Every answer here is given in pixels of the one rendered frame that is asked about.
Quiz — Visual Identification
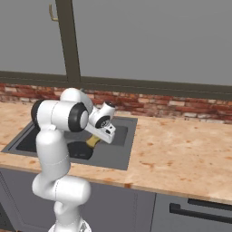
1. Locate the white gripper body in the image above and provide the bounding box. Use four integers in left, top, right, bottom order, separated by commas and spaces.
84, 121, 115, 145

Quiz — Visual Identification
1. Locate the dark grey sink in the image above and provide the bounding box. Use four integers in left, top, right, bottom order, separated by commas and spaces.
1, 115, 139, 171

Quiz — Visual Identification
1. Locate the grey base cupboard door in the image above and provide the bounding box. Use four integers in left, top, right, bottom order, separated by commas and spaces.
0, 167, 157, 232

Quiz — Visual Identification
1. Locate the grey drawer front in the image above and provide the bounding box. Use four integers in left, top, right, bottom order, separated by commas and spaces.
150, 192, 232, 232

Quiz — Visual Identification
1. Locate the wide grey cupboard door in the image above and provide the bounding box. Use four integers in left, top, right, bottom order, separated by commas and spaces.
72, 0, 232, 87

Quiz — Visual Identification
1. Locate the olive cupboard frame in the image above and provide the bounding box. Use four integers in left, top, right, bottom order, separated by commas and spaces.
0, 0, 232, 102

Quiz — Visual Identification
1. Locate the grey cupboard door with handle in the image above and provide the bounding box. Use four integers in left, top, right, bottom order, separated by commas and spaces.
0, 0, 67, 75

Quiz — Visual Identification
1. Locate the black drawer handle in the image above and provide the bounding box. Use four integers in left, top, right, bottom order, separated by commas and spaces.
169, 202, 232, 225

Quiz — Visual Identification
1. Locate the brass cupboard door handle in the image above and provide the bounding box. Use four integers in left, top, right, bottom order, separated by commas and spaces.
48, 3, 59, 23

